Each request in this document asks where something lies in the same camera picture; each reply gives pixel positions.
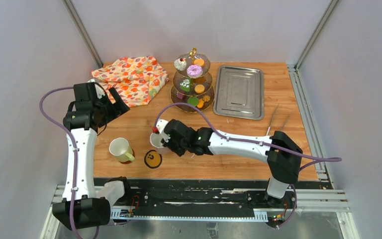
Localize pink mug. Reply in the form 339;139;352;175
150;133;170;154

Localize white cup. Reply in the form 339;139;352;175
108;137;133;161

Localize magenta square cake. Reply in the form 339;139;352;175
176;93;185;100

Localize small orange flower cookie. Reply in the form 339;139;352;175
201;95;210;102

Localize orange round biscuit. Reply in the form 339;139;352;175
193;58;205;67
194;84;205;94

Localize green square cake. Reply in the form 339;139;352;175
180;78;192;92

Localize three-tier glass cake stand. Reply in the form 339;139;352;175
171;48;215;113

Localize brown bread roll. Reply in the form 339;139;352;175
195;77;206;84

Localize purple frosted donut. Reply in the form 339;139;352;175
187;64;203;78

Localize white cream cupcake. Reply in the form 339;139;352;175
174;57;188;71

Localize long metal tongs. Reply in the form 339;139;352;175
266;104;293;136

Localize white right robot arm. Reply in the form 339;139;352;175
155;119;302;208

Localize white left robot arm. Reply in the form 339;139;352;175
52;81;132;232

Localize floral orange cloth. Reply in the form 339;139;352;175
91;56;169;108

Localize red round coaster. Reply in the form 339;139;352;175
119;151;135;164

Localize metal serving tray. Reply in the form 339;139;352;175
213;65;265;120

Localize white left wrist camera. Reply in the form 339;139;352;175
88;79;106;99

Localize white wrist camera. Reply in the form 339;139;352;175
156;119;171;142
88;79;106;99

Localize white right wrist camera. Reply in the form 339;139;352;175
156;119;171;142

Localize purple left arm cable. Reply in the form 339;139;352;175
39;86;100;239

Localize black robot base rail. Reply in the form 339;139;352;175
89;178;313;219

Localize white slotted cable duct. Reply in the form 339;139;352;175
110;208;269;223

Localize aluminium frame post left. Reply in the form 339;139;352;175
62;0;103;67

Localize aluminium frame post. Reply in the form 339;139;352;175
294;0;340;71
62;0;103;67

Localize aluminium frame post right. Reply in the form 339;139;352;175
294;0;340;71

